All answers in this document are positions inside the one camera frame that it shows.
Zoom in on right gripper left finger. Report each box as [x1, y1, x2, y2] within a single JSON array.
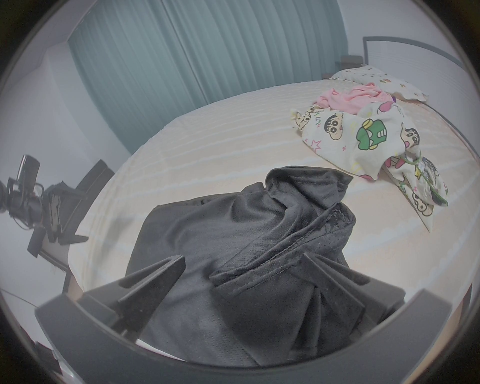
[[80, 254, 187, 335]]

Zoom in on black chest of drawers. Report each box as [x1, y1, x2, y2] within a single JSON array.
[[39, 159, 115, 271]]

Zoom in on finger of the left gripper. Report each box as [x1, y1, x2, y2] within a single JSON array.
[[55, 182, 87, 199], [59, 232, 90, 245]]

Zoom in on grey bedside table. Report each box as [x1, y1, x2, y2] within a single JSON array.
[[335, 54, 364, 72]]

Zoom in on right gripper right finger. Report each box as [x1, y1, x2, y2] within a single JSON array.
[[301, 252, 406, 335]]

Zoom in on black T-shirt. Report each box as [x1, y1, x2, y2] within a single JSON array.
[[124, 165, 366, 368]]

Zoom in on pink garment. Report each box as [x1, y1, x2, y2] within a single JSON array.
[[314, 84, 394, 117]]

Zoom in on white printed pyjama garment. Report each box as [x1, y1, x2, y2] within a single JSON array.
[[290, 101, 449, 233]]

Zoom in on bed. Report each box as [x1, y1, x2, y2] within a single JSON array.
[[62, 35, 480, 353]]

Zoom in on white printed pillow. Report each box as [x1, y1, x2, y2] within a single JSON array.
[[329, 64, 429, 103]]

